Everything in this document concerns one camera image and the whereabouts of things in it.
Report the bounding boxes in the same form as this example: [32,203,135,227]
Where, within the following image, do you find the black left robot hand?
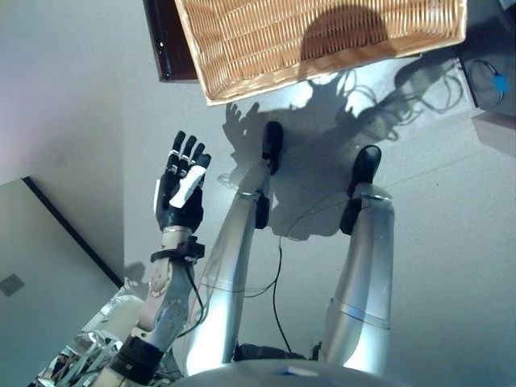
[155,131,213,233]

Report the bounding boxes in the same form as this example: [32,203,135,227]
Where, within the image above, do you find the silver left robot leg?
[183,120,285,376]

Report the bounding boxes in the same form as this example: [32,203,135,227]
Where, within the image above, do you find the silver robot leg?
[183,120,285,376]
[320,144,394,376]

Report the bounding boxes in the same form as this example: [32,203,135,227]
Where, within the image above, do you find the black baseboard strip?
[20,176,124,288]

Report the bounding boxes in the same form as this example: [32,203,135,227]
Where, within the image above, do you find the brown wooden stool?
[143,0,199,83]

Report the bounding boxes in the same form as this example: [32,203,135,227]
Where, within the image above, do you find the large wicker laundry basket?
[173,0,468,106]

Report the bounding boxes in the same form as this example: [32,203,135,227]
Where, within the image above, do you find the robot waist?
[173,342,404,387]

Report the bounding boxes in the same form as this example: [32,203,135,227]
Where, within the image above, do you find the silver right robot leg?
[320,144,394,376]

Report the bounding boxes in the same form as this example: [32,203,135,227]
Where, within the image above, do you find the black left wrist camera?
[177,237,206,263]

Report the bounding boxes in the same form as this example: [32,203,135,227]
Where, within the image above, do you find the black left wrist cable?
[183,261,206,339]

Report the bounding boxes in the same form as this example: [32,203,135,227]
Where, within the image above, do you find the thin tether cable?
[243,197,352,352]

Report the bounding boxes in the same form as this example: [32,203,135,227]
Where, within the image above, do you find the grey wall socket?
[0,273,25,298]

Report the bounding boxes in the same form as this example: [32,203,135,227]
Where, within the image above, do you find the white tangled floor cable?
[338,56,464,142]

